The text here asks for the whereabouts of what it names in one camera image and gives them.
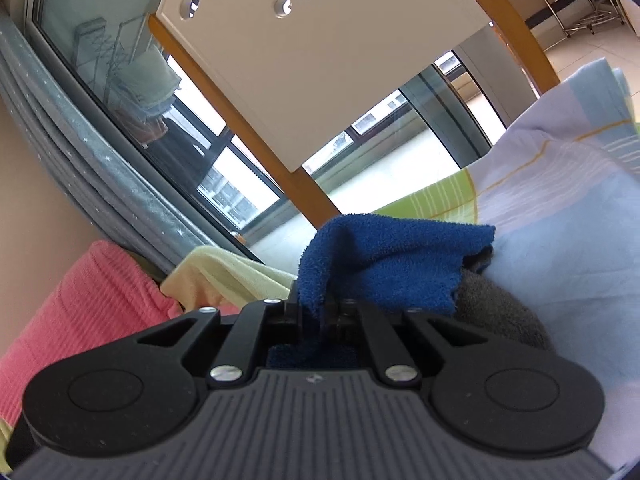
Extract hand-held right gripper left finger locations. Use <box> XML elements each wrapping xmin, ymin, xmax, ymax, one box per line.
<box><xmin>136</xmin><ymin>280</ymin><xmax>307</xmax><ymax>387</ymax></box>

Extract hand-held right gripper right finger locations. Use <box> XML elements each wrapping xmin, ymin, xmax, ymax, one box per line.
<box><xmin>324</xmin><ymin>298</ymin><xmax>495</xmax><ymax>387</ymax></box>

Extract blue terry towel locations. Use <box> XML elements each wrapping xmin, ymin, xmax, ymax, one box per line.
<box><xmin>265</xmin><ymin>214</ymin><xmax>497</xmax><ymax>369</ymax></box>

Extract pale yellow cloth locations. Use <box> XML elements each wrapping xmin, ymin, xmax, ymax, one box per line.
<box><xmin>160</xmin><ymin>246</ymin><xmax>297</xmax><ymax>317</ymax></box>

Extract black framed window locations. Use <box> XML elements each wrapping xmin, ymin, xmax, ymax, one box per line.
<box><xmin>150</xmin><ymin>50</ymin><xmax>508</xmax><ymax>241</ymax></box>

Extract dark grey towel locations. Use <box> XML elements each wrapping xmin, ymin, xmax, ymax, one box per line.
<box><xmin>452</xmin><ymin>250</ymin><xmax>556</xmax><ymax>354</ymax></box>

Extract pink ribbed blanket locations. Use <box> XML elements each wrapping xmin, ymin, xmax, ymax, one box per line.
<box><xmin>0</xmin><ymin>240</ymin><xmax>239</xmax><ymax>427</ymax></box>

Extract pastel checked bed sheet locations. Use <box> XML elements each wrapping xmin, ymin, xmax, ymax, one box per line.
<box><xmin>372</xmin><ymin>57</ymin><xmax>640</xmax><ymax>476</ymax></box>

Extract grey star print curtain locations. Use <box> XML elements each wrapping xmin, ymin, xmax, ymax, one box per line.
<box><xmin>0</xmin><ymin>5</ymin><xmax>266</xmax><ymax>286</ymax></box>

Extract hanging light clothes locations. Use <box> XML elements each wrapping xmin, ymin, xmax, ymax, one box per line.
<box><xmin>106</xmin><ymin>44</ymin><xmax>184</xmax><ymax>149</ymax></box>

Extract grey sliding glass door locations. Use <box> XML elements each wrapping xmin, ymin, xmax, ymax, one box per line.
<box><xmin>27</xmin><ymin>0</ymin><xmax>266</xmax><ymax>261</ymax></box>

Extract white door with wooden frame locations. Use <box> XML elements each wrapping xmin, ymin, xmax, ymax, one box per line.
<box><xmin>147</xmin><ymin>0</ymin><xmax>561</xmax><ymax>229</ymax></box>

